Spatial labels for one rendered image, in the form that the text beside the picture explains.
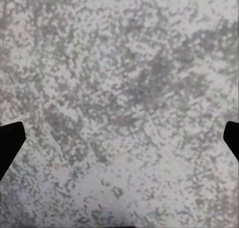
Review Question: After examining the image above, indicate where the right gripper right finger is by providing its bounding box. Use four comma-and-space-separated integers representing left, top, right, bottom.
223, 121, 239, 161

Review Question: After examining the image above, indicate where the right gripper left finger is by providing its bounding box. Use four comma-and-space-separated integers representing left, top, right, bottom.
0, 121, 26, 181

